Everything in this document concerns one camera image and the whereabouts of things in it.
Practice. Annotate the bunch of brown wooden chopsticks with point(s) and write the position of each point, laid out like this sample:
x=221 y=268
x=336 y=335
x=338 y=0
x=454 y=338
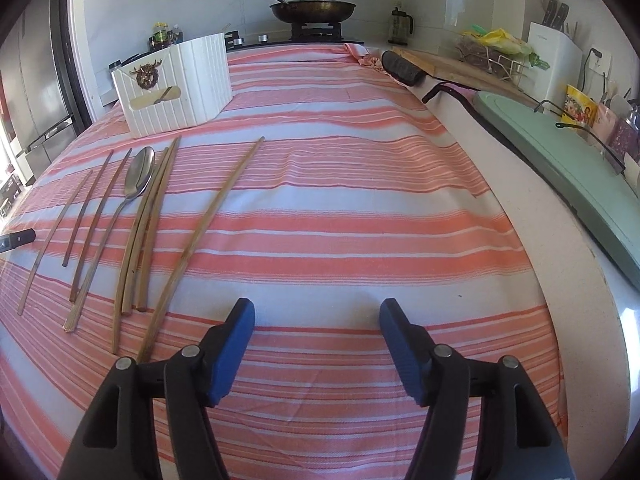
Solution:
x=147 y=280

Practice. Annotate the black rolled mat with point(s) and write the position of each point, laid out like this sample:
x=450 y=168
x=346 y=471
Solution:
x=402 y=69

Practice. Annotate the yellow plastic bag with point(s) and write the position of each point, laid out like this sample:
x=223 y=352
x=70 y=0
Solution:
x=500 y=40

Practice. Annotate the steel spoon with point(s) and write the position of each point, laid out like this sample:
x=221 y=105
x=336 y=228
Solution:
x=140 y=172

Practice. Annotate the yellow printed packet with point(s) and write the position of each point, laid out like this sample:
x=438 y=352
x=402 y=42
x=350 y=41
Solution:
x=580 y=109

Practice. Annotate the black frying pan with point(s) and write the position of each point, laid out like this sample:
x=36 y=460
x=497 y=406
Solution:
x=310 y=14

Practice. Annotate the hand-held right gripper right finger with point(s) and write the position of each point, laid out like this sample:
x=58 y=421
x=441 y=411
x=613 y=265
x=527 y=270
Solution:
x=402 y=355

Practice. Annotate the white knife block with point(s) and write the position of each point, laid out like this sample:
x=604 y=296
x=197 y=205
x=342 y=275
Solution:
x=552 y=62

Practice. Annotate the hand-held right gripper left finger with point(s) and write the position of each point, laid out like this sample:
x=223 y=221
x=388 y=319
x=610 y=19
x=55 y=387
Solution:
x=232 y=355

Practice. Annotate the steel refrigerator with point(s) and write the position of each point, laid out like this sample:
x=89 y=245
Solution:
x=35 y=100

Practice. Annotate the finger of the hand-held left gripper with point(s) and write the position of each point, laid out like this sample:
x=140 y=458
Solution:
x=17 y=239

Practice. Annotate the white wall socket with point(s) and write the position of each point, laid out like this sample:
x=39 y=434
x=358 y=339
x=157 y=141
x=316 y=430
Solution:
x=597 y=60

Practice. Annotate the pale wooden chopstick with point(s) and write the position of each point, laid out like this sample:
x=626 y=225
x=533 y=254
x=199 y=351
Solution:
x=120 y=305

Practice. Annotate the white ribbed utensil holder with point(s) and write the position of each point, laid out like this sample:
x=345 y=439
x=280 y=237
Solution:
x=185 y=85

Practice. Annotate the wooden cutting board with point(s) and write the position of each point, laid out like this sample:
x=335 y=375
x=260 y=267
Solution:
x=465 y=72

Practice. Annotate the pink striped tablecloth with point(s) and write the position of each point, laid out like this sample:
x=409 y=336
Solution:
x=325 y=210

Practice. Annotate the green cutting board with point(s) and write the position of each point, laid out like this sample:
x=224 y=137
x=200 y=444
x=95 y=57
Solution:
x=560 y=160

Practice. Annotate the black gas stove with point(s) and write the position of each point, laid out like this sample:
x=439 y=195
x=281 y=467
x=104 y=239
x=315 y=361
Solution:
x=315 y=34

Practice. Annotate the dark seasoning bottle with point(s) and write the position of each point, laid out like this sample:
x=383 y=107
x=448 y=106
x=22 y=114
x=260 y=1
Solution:
x=176 y=34

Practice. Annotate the green capped seasoning bottle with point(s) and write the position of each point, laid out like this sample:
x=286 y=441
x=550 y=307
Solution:
x=160 y=36

